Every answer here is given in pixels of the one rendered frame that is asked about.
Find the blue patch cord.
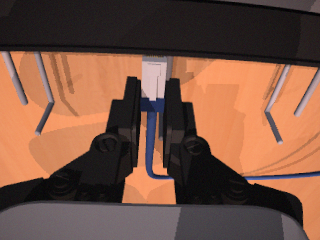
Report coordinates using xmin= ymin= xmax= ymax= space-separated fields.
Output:
xmin=145 ymin=112 xmax=320 ymax=180

